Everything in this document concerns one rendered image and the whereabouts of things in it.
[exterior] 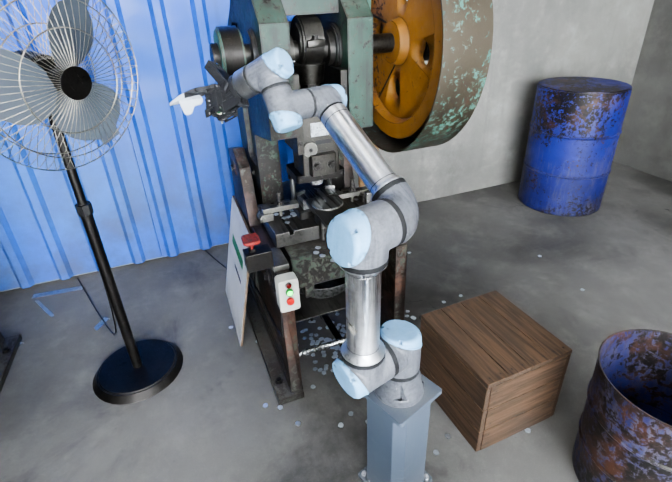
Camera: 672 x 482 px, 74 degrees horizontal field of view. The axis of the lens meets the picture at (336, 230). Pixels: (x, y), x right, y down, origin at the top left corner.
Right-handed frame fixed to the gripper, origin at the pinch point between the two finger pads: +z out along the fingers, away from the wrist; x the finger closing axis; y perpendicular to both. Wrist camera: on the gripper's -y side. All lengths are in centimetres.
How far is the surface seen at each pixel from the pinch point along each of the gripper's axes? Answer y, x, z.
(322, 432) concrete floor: 113, 56, 23
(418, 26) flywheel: -23, 62, -52
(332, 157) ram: 11, 55, -10
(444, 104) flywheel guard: 9, 56, -55
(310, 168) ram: 13, 51, -2
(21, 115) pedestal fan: -9, -25, 42
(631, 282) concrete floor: 92, 215, -89
